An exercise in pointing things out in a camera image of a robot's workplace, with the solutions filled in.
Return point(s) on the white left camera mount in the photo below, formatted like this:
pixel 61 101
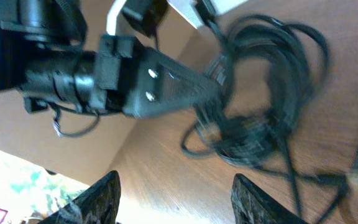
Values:
pixel 117 24

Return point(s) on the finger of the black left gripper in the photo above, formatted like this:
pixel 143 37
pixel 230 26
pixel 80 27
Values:
pixel 163 85

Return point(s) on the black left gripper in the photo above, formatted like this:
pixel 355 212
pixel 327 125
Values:
pixel 48 71

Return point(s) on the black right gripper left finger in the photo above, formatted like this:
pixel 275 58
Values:
pixel 98 204

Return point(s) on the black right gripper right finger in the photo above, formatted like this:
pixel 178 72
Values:
pixel 252 205

